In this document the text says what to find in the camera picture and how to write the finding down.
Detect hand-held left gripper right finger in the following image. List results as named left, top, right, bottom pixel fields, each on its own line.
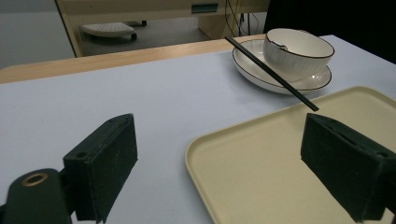
left=300, top=112, right=396, bottom=224

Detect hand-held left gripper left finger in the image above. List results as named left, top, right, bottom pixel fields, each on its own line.
left=63, top=113, right=138, bottom=224

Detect cream plastic tray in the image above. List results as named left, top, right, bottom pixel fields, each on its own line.
left=184, top=86, right=396, bottom=224

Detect black chopstick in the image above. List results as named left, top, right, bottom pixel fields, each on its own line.
left=224, top=35, right=320, bottom=113

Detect white bowl with dark rim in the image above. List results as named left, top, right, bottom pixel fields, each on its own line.
left=262, top=28, right=335, bottom=82

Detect white wheeled chair base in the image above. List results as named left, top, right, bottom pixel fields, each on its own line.
left=79, top=21, right=138, bottom=42

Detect white plate with dark rim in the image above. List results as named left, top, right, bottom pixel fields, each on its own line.
left=232, top=38, right=332, bottom=95

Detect dark curtain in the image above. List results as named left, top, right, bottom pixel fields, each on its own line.
left=262, top=0, right=396, bottom=65

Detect beige desk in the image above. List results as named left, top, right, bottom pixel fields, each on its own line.
left=54, top=0, right=271, bottom=58

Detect black and yellow cables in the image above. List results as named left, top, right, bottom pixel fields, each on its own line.
left=225, top=0, right=261, bottom=38

